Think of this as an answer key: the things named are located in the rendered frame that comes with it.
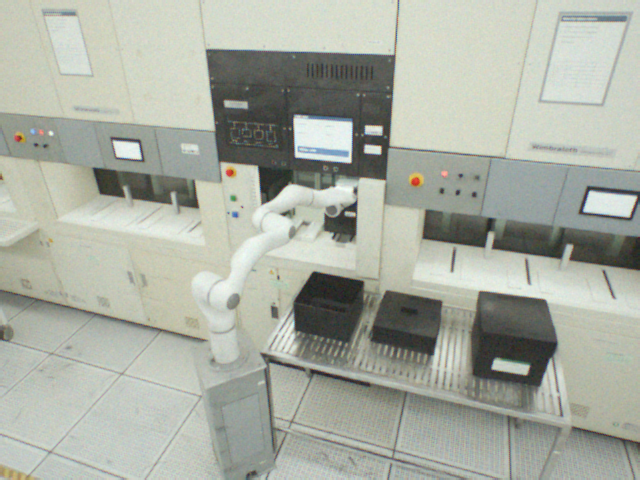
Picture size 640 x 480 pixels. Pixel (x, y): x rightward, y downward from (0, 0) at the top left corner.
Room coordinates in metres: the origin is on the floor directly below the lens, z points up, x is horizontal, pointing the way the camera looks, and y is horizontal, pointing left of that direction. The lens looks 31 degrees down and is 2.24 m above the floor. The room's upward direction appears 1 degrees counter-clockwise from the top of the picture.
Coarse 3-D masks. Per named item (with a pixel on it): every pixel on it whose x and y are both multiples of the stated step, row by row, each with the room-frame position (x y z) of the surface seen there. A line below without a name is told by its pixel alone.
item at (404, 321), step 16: (384, 304) 1.72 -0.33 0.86; (400, 304) 1.72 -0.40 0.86; (416, 304) 1.72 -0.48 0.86; (432, 304) 1.72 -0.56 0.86; (384, 320) 1.61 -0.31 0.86; (400, 320) 1.60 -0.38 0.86; (416, 320) 1.60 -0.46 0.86; (432, 320) 1.60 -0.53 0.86; (384, 336) 1.56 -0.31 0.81; (400, 336) 1.53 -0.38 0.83; (416, 336) 1.51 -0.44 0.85; (432, 336) 1.49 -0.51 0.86; (432, 352) 1.48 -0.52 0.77
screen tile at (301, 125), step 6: (300, 126) 2.10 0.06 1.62; (306, 126) 2.10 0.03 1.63; (312, 126) 2.09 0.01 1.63; (318, 132) 2.08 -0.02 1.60; (300, 138) 2.11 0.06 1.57; (306, 138) 2.10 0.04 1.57; (312, 138) 2.09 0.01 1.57; (318, 138) 2.08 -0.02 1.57; (312, 144) 2.09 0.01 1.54; (318, 144) 2.08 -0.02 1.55
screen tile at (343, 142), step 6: (324, 126) 2.07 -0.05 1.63; (330, 126) 2.06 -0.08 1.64; (336, 126) 2.05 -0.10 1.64; (342, 126) 2.04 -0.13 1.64; (348, 126) 2.03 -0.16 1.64; (330, 132) 2.06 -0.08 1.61; (336, 132) 2.05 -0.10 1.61; (342, 132) 2.04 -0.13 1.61; (348, 132) 2.03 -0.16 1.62; (324, 138) 2.07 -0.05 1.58; (330, 138) 2.06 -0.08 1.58; (336, 138) 2.05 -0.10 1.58; (342, 138) 2.04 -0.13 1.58; (348, 138) 2.03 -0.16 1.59; (324, 144) 2.07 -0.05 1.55; (330, 144) 2.06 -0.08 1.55; (336, 144) 2.05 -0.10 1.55; (342, 144) 2.04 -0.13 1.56; (348, 144) 2.03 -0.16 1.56
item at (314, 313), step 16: (320, 272) 1.90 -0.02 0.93; (304, 288) 1.80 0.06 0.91; (320, 288) 1.90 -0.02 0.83; (336, 288) 1.87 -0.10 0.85; (352, 288) 1.84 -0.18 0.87; (304, 304) 1.64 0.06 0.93; (320, 304) 1.85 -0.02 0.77; (336, 304) 1.85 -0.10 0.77; (352, 304) 1.84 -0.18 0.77; (304, 320) 1.64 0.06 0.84; (320, 320) 1.61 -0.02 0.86; (336, 320) 1.59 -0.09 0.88; (352, 320) 1.62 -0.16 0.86; (336, 336) 1.59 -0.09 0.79
